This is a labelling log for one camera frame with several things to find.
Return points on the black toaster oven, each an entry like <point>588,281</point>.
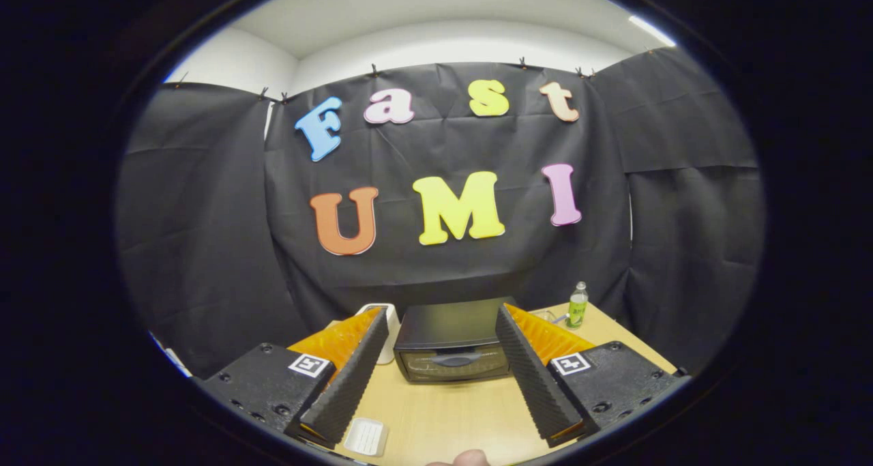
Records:
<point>443,323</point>

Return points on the ceiling light panel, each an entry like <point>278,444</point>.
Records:
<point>651,31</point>

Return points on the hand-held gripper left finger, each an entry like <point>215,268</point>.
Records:
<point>348,384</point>

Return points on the white rectangular dish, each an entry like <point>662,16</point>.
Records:
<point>366,437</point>

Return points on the green label drink bottle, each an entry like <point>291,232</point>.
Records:
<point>578,309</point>

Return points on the white pop-up toaster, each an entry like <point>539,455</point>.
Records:
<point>391,329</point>

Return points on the clear drinking glass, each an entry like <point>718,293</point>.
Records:
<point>545,314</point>

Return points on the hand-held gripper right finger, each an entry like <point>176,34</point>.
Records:
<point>535,384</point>

